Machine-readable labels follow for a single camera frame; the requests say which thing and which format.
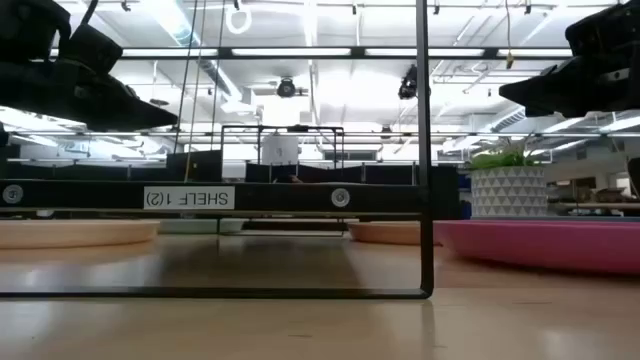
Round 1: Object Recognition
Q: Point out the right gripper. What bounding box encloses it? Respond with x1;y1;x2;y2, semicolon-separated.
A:
498;49;640;119

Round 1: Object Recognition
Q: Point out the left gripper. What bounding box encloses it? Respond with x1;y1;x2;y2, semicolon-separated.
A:
0;58;179;133

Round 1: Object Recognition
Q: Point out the pale green plate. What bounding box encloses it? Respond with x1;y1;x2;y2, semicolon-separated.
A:
158;218;247;235

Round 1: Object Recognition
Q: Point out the beige plate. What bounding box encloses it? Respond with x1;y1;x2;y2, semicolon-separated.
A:
0;218;161;250

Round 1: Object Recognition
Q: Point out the pink plate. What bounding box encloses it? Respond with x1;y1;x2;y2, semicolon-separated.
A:
432;219;640;276

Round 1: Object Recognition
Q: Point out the peach plate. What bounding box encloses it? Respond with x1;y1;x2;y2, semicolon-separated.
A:
348;221;436;246

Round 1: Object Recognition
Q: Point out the white shelf label sticker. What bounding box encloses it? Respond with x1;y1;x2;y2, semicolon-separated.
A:
143;186;236;210

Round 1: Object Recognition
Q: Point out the black panel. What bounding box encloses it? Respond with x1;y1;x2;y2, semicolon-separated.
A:
166;149;224;183

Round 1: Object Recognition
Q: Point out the green potted plant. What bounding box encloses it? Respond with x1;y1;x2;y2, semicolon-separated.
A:
466;133;546;171

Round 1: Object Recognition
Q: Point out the white triangle-patterned planter pot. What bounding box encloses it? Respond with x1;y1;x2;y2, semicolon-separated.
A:
469;166;549;220

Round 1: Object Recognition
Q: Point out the black overhead light bar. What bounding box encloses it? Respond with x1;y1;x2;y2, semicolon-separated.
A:
49;46;574;61

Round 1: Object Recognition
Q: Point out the blue container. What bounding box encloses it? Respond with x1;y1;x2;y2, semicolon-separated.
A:
459;172;474;221

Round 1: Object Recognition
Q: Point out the round black ceiling spotlight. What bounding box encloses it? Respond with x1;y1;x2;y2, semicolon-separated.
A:
276;76;297;99

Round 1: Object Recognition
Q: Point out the black office partition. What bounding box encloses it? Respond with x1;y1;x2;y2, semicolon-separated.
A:
244;162;462;221

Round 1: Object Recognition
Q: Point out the silver ventilation duct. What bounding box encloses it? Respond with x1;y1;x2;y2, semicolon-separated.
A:
492;107;529;134

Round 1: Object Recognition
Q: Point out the yellow-tipped hanging cable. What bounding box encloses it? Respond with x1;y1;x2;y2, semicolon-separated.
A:
503;0;516;70

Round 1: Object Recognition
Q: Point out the thin dark hanging cord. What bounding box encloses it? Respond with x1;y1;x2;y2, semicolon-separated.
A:
209;0;226;151
173;0;200;154

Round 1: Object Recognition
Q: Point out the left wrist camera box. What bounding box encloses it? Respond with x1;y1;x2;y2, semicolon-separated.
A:
62;23;124;76

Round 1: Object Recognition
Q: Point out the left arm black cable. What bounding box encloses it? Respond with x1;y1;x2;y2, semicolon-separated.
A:
81;0;100;27

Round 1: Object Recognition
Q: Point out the white ceiling ring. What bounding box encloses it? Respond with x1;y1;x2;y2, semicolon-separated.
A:
224;3;253;36

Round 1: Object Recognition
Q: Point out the black ceiling camera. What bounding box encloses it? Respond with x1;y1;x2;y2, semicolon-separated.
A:
397;63;419;101

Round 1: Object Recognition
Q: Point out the black metal shelf frame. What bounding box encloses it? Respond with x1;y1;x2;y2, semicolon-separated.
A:
0;0;435;300

